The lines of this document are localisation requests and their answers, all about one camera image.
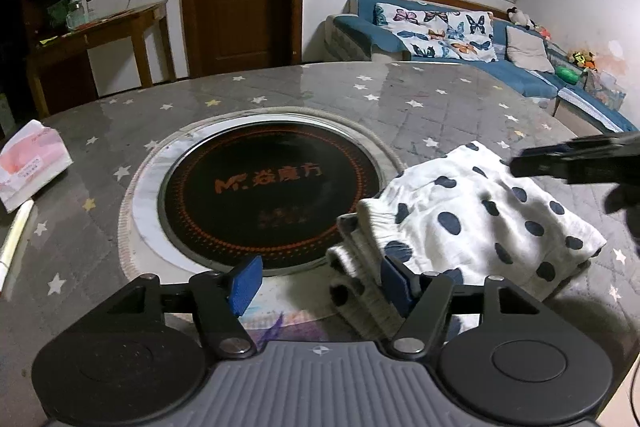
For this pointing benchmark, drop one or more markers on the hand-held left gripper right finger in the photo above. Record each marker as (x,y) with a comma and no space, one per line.
(397,288)

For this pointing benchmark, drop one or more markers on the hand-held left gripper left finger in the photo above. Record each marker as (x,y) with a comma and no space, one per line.
(245,283)

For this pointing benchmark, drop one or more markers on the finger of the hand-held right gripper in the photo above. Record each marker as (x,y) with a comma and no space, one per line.
(575,164)

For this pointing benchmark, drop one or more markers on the white navy polka dot pants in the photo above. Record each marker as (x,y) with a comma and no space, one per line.
(480,227)

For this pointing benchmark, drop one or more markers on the clear plastic bag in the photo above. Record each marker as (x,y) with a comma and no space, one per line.
(605,88)

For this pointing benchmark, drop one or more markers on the green toy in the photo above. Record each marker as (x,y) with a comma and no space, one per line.
(569,74)

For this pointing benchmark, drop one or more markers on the round black induction hob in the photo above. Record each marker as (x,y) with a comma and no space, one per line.
(270,187)

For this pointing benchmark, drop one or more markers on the blue fabric sofa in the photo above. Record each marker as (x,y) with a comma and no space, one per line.
(520,79)

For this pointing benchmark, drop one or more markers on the yellow orange toy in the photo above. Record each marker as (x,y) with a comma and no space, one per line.
(582,59)

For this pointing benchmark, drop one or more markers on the beige cushion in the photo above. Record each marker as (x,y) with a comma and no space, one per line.
(527,49)

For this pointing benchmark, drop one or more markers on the grey star print tablecloth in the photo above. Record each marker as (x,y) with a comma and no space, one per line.
(440,107)

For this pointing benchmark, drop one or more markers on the black white plush toy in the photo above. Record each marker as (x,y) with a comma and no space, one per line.
(520,18)

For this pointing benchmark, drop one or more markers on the butterfly print pillow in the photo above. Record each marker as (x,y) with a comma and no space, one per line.
(472,37)
(410,24)

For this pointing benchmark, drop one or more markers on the white pen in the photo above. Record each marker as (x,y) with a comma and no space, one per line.
(15,237)

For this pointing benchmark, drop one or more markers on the pink white tissue pack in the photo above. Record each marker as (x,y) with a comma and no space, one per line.
(32,162)

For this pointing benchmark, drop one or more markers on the wooden side table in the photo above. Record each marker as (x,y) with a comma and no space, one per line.
(115,24)

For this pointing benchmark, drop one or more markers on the yellow paper note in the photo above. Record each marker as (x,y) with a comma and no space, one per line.
(47,40)

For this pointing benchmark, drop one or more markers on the clear glass jar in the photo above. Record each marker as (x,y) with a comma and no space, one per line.
(80,14)

